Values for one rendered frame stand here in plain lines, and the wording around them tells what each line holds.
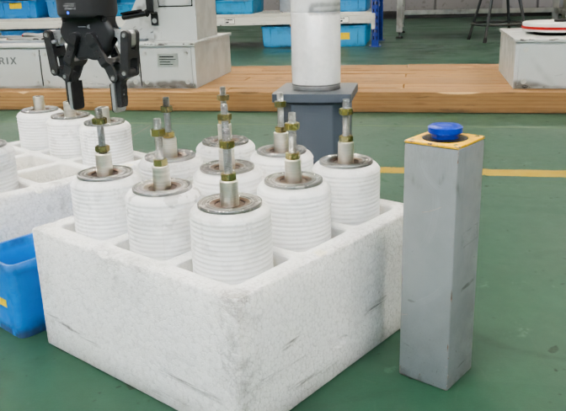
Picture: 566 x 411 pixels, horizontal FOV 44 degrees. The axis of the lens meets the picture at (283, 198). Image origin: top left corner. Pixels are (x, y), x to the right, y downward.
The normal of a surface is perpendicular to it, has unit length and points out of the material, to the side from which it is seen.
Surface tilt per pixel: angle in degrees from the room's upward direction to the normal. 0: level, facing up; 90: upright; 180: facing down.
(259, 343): 90
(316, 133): 90
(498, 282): 0
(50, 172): 90
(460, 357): 90
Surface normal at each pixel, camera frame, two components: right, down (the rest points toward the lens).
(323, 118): -0.19, 0.29
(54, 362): -0.03, -0.95
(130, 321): -0.64, 0.25
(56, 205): 0.74, 0.18
